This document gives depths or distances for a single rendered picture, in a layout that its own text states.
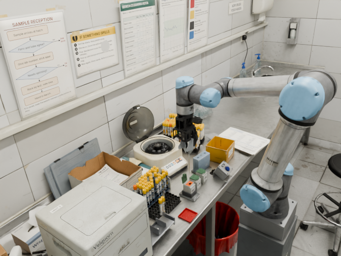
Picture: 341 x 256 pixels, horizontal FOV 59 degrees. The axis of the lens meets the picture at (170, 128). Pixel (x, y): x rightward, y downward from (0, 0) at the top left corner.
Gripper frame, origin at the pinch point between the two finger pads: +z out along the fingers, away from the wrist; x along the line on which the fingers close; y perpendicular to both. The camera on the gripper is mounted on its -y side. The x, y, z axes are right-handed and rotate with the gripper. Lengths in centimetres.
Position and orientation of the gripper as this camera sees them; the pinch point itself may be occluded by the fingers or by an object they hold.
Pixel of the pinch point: (189, 150)
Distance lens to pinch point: 140.5
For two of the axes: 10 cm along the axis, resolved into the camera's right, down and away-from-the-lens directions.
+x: 8.3, 2.2, -5.2
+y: -5.6, 4.0, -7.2
